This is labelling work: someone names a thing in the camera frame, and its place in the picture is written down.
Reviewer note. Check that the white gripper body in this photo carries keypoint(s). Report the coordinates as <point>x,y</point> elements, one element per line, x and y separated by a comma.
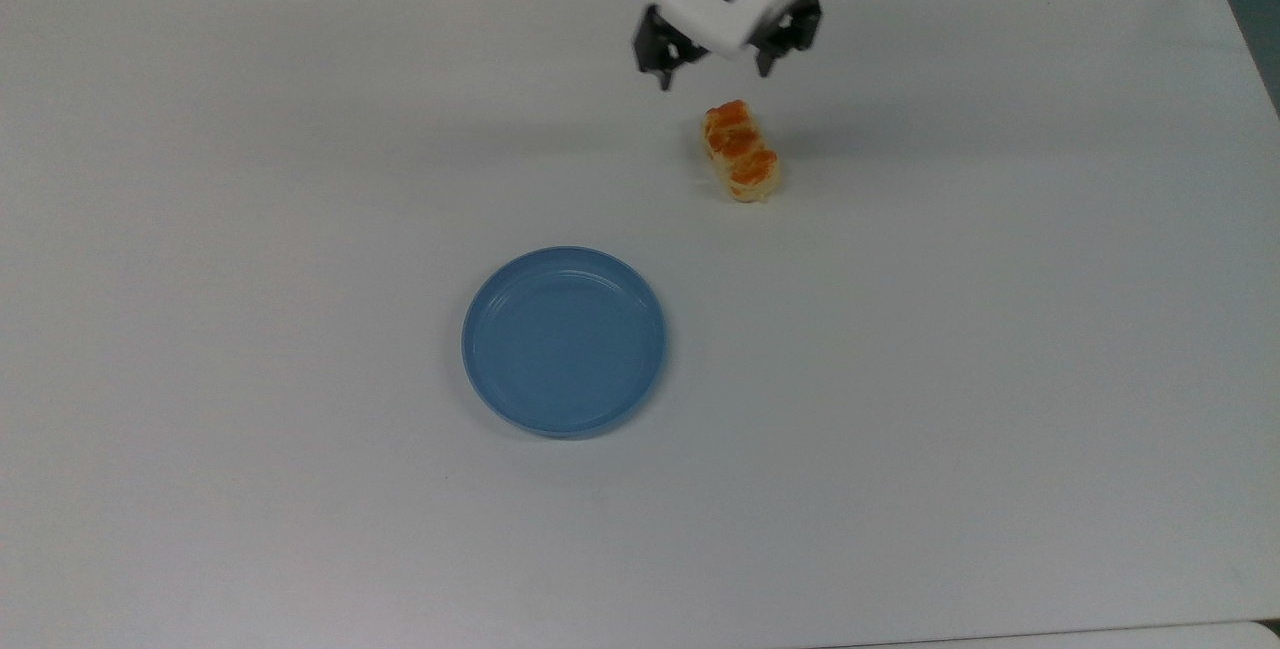
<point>728,4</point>

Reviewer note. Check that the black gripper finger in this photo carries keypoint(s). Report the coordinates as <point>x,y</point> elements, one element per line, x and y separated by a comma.
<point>660,47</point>
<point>791,34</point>

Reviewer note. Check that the orange glazed bread roll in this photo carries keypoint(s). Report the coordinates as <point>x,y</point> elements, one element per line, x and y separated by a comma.
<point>740,151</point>

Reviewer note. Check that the blue round plate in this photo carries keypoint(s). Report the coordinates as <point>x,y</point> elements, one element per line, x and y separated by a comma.
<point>564,341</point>

